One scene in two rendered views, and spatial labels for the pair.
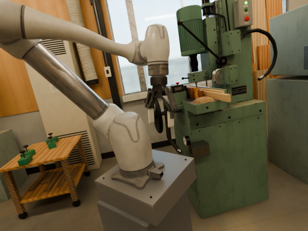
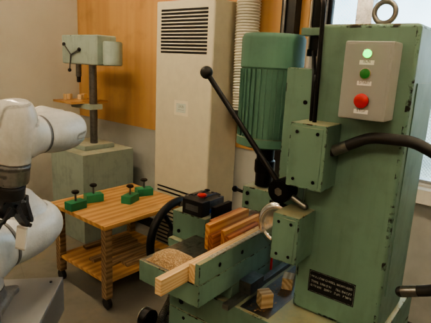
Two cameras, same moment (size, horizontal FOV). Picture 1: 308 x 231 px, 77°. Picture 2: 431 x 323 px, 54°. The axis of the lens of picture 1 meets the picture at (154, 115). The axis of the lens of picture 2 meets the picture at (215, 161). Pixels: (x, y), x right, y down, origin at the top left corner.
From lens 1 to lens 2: 1.27 m
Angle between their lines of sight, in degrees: 45
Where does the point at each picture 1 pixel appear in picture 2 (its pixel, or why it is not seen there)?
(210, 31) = (293, 104)
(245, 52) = (371, 194)
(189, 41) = (241, 115)
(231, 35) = (298, 138)
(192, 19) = (250, 65)
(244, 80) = (352, 269)
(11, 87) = (151, 86)
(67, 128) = (179, 181)
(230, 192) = not seen: outside the picture
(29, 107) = not seen: hidden behind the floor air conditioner
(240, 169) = not seen: outside the picture
